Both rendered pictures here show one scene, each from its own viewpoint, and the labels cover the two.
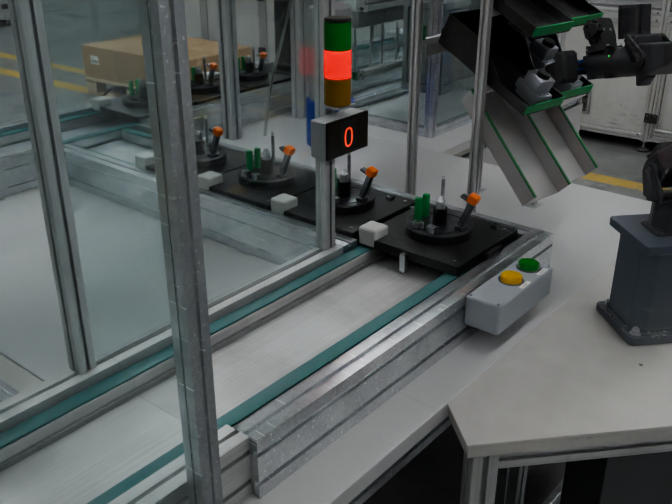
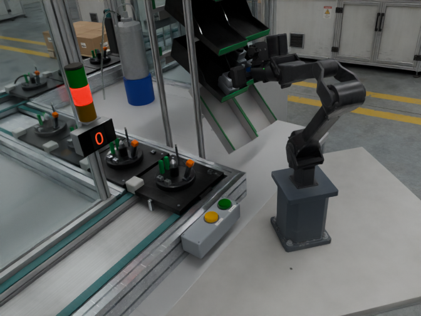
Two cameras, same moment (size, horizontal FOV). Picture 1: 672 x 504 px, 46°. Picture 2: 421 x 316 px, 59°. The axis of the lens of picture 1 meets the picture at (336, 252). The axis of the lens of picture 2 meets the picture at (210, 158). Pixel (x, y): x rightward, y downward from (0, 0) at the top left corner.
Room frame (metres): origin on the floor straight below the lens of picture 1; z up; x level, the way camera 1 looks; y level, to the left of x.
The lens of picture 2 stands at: (0.48, -0.33, 1.71)
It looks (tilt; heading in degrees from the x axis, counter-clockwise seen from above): 33 degrees down; 359
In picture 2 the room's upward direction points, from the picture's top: 5 degrees counter-clockwise
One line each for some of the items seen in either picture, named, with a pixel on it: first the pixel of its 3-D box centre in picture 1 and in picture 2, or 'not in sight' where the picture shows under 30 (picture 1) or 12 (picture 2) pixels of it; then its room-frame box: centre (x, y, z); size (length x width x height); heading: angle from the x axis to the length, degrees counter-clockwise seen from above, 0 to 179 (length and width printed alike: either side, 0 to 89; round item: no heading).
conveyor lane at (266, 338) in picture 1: (338, 307); (107, 243); (1.30, -0.01, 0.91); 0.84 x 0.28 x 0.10; 140
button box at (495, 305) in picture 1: (509, 294); (212, 225); (1.31, -0.33, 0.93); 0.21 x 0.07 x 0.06; 140
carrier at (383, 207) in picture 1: (343, 185); (122, 149); (1.68, -0.02, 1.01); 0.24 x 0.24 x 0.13; 50
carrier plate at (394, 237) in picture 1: (438, 236); (175, 181); (1.52, -0.21, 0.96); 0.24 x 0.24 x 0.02; 50
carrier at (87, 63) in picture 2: not in sight; (99, 54); (2.96, 0.33, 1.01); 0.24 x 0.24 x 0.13; 50
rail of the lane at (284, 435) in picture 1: (424, 331); (155, 261); (1.21, -0.16, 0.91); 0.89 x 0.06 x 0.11; 140
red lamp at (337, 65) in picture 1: (337, 63); (81, 93); (1.45, 0.00, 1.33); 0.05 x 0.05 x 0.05
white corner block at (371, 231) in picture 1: (373, 234); (135, 185); (1.50, -0.08, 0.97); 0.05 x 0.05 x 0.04; 50
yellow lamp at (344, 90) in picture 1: (337, 90); (86, 110); (1.45, 0.00, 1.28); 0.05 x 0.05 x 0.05
